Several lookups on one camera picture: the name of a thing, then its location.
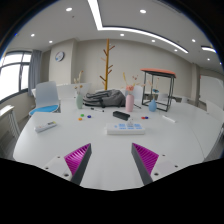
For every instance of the black frame table orange top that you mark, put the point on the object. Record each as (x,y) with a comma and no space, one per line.
(158,71)

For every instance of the green vase with dried stems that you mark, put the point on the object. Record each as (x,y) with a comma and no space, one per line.
(79,101)

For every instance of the black marker pen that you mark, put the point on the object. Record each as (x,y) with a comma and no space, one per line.
(97,109)

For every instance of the long ceiling light strip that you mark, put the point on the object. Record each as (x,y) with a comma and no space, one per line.
(96,15)

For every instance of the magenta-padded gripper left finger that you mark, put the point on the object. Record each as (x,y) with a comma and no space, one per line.
(78,159)

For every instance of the rectangular ceiling light panel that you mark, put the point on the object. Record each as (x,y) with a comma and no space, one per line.
(209,49)

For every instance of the white power strip blue sockets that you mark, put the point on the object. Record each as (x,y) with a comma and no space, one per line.
(115,130)

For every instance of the blue vase with dried stems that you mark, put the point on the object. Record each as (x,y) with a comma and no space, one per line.
(152,106)

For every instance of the pink vase with flowers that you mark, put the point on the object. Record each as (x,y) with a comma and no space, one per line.
(129,104)

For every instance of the white chair blue cushion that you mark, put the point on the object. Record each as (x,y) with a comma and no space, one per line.
(46,95)

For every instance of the thin black pen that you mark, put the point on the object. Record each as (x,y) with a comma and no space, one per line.
(137,106)

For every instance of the grey curtain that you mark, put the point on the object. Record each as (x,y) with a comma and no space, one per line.
(35,70)

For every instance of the small clear charger block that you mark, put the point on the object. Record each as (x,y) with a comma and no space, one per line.
(130,123)

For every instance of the round wall clock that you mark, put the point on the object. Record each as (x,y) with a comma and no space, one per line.
(59,56)

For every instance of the whiteboard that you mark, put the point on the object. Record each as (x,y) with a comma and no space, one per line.
(211,91)

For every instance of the plain white remote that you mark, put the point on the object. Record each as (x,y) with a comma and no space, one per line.
(169,119)

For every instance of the round ceiling spot lights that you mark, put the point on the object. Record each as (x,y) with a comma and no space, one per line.
(69,9)

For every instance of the wooden coat tree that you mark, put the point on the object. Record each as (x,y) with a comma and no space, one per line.
(107,63)

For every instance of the window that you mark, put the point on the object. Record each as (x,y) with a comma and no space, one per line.
(11,76)

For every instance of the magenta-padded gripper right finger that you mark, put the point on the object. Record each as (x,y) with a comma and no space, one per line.
(146,159)

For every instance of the black rectangular case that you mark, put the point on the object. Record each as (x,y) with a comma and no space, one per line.
(121,115)

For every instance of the white remote with coloured buttons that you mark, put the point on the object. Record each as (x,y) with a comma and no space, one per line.
(45,126)

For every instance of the grey backpack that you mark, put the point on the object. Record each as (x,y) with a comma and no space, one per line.
(105,98)

